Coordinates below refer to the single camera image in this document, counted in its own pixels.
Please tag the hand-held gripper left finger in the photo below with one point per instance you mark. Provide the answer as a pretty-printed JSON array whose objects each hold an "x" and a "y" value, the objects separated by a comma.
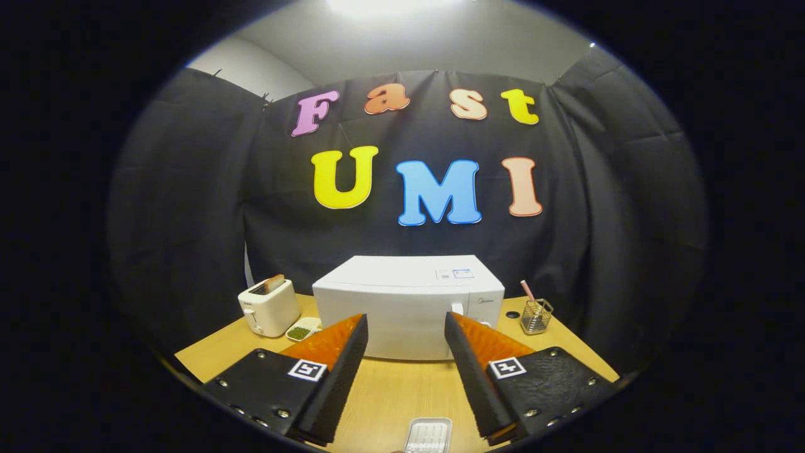
[{"x": 339, "y": 377}]

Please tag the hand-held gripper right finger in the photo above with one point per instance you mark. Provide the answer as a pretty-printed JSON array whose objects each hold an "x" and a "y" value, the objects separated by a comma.
[{"x": 471, "y": 377}]

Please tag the white microwave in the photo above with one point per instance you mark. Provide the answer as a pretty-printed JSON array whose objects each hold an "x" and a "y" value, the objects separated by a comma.
[{"x": 409, "y": 296}]

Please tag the white divided bean dish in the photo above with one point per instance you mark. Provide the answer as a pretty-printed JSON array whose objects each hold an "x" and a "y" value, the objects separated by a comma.
[{"x": 300, "y": 331}]

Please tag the small white tray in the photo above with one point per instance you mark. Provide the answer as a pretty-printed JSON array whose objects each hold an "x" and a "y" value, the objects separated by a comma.
[{"x": 427, "y": 435}]

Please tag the white toaster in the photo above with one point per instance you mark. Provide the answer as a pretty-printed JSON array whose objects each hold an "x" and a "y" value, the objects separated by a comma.
[{"x": 270, "y": 311}]

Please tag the striped straw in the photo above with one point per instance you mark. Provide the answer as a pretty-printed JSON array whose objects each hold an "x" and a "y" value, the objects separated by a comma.
[{"x": 527, "y": 290}]

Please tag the toast slice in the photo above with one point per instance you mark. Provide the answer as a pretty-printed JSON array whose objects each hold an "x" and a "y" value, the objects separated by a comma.
[{"x": 275, "y": 283}]

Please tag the ceiling light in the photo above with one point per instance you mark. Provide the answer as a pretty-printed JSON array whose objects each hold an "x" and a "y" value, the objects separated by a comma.
[{"x": 396, "y": 6}]

